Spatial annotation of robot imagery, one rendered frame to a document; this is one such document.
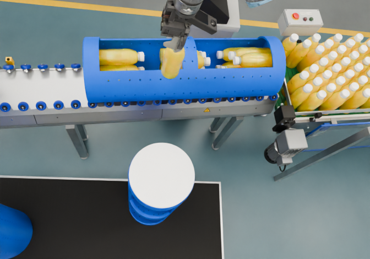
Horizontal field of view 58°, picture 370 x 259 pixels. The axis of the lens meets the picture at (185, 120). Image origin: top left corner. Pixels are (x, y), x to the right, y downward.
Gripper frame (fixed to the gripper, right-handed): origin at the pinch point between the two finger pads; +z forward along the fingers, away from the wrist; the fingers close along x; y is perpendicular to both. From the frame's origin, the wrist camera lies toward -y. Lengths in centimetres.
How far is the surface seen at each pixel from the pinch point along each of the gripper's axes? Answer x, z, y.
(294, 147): 16, 57, -76
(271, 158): 16, 84, -77
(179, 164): 31, 44, -11
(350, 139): 12, 44, -100
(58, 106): 6, 57, 43
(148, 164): 32, 45, 2
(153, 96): 2.6, 39.6, 1.7
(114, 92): 3.7, 37.4, 18.5
